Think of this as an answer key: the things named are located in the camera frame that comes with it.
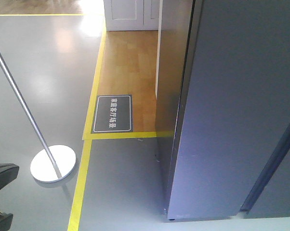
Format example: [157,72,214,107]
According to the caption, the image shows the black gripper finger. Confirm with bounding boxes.
[0,163,19,190]
[0,212,13,231]

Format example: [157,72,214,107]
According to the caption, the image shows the fridge door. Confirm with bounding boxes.
[167,0,290,219]

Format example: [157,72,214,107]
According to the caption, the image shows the grey fridge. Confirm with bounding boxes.
[156,0,290,221]

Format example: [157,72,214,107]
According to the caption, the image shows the silver stand pole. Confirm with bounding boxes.
[0,35,77,183]

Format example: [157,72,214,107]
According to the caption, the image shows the dark floor sign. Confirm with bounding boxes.
[92,95,133,133]

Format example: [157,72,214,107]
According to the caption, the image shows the white cabinet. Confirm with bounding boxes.
[104,0,160,31]

